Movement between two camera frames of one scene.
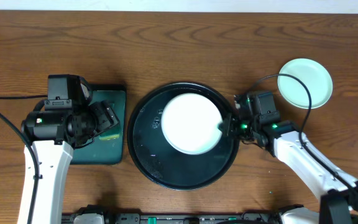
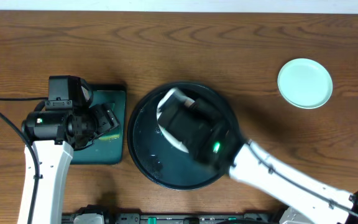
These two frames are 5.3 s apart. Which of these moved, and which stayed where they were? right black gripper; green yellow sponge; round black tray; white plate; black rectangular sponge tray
Moved: white plate; right black gripper
Stayed: green yellow sponge; black rectangular sponge tray; round black tray
